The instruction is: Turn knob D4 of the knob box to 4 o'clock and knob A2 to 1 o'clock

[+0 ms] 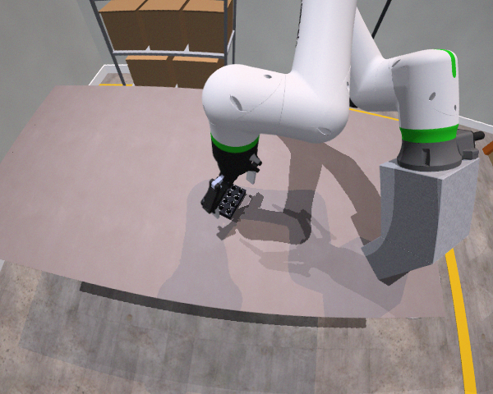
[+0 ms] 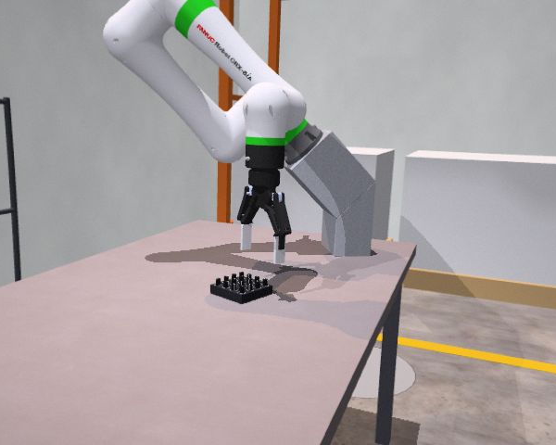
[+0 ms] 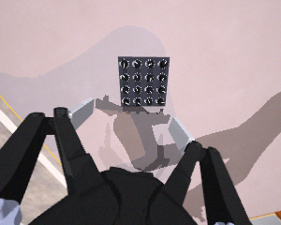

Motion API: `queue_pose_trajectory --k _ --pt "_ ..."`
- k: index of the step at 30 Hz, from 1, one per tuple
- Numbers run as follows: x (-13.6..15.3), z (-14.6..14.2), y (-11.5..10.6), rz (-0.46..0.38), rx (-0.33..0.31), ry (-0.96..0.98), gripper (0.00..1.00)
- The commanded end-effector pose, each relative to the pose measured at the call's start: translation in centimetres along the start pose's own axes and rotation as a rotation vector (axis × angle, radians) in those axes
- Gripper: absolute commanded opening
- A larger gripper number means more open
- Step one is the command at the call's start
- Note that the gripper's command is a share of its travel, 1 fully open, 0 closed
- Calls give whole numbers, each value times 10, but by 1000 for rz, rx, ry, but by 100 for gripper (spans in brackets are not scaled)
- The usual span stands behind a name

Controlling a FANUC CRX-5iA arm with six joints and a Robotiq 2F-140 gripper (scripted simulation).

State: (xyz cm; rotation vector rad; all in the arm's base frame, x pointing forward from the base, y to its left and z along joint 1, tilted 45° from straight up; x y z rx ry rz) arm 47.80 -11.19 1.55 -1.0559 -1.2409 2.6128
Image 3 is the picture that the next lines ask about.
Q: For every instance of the dark grey knob box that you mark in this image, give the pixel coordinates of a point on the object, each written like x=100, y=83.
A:
x=144, y=81

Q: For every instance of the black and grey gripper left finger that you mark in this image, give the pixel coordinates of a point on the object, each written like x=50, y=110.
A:
x=18, y=158

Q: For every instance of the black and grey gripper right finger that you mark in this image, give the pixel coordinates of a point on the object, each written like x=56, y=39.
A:
x=222, y=202

